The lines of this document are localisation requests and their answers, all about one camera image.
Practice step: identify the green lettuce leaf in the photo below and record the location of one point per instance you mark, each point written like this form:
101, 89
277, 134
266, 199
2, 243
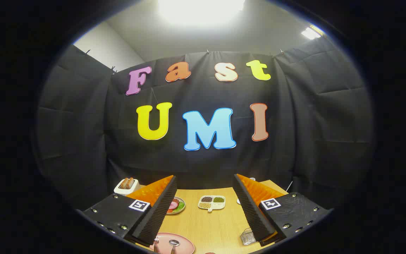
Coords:
180, 205

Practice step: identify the large ceiling light panel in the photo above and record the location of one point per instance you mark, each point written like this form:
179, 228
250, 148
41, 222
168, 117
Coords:
201, 10

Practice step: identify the pile of dark beans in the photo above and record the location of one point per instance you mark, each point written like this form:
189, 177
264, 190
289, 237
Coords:
207, 199

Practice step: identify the pink ham slice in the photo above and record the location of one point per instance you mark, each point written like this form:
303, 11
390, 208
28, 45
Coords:
173, 204

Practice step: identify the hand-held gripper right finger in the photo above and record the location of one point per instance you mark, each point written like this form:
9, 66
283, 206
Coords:
250, 211

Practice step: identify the pink round plate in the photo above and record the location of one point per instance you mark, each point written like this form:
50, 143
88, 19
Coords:
185, 247

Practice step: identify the pile of yellow beans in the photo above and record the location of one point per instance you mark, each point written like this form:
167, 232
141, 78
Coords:
205, 205

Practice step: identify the pile of green beans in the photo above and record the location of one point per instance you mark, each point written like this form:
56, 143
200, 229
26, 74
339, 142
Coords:
218, 199

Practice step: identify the brown toast slice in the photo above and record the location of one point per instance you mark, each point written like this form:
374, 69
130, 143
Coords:
124, 183
131, 182

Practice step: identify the white toaster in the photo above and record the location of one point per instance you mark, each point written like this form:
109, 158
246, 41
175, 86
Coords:
120, 190

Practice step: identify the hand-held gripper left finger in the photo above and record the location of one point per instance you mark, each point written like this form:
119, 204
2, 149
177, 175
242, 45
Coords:
160, 211

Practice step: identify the white divided dish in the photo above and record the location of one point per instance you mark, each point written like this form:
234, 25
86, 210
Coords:
219, 206

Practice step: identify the white oval food plate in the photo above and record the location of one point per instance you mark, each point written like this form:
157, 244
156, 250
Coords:
182, 209

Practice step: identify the small ceiling light panel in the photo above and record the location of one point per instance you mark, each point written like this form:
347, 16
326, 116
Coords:
310, 33

